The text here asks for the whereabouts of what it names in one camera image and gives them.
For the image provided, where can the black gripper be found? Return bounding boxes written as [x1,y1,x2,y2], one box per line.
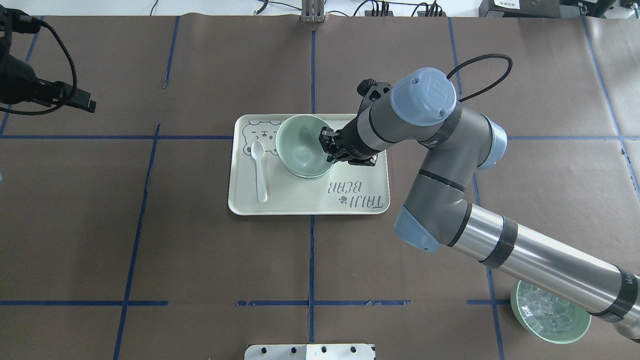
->
[318,79,392,167]

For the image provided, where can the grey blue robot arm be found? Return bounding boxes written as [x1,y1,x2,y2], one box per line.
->
[318,67,640,342]

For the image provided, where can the green bowl on tray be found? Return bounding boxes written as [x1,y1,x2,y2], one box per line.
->
[284,162,334,179]

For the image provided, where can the pale green serving tray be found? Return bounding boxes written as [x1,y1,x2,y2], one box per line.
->
[227,114,391,215]

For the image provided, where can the white plastic spoon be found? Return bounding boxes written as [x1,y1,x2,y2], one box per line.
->
[250,139,268,203]

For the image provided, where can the clear ice cubes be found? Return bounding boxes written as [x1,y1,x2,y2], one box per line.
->
[517,282,586,337]

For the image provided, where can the green bowl with ice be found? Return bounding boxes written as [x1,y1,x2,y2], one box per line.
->
[510,279,592,345]

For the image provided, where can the grey metal bracket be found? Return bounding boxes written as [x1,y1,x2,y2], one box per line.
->
[301,0,326,24]

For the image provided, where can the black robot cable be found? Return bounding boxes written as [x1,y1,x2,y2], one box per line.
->
[446,54,514,103]

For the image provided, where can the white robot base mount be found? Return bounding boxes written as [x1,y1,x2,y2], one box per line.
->
[244,342,377,360]

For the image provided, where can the black camera on stand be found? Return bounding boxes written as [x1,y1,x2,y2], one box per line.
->
[0,6,97,116]

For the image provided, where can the black camera cable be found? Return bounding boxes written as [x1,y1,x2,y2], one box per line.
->
[0,17,79,116]

